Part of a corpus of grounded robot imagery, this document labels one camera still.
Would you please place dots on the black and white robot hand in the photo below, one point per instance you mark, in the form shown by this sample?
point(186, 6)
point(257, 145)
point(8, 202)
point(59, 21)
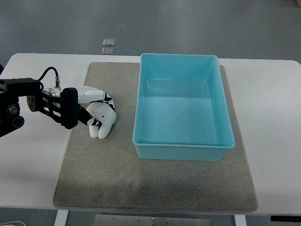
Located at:
point(69, 106)

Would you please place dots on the silver metal table bracket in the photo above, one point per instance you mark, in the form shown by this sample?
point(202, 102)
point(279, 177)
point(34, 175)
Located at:
point(119, 220)

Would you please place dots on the metal floor plate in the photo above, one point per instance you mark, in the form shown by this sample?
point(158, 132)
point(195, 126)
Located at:
point(108, 51)
point(109, 42)

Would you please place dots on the lower metal floor plate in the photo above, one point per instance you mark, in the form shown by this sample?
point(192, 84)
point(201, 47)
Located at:
point(108, 51)

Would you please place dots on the white table leg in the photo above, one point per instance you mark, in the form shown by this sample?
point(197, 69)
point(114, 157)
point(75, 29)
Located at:
point(240, 220)
point(61, 218)

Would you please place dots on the left white table leg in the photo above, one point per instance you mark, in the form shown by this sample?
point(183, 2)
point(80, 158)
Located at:
point(61, 218)

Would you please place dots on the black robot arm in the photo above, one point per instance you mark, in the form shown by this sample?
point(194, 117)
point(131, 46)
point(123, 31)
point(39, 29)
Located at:
point(10, 91)

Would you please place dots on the right white table leg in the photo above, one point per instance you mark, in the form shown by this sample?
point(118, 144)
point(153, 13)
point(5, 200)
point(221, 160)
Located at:
point(240, 220)

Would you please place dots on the blue plastic box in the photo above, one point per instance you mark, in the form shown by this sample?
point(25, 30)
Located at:
point(181, 110)

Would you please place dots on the grey felt mat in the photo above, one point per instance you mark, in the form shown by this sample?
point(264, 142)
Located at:
point(108, 175)

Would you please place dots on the black table control panel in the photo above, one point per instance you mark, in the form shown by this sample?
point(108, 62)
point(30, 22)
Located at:
point(277, 218)

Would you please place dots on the upper metal floor plate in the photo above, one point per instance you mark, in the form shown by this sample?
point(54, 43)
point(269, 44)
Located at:
point(109, 42)

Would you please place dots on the white tooth plush toy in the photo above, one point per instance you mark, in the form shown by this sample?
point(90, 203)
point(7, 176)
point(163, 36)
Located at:
point(104, 118)

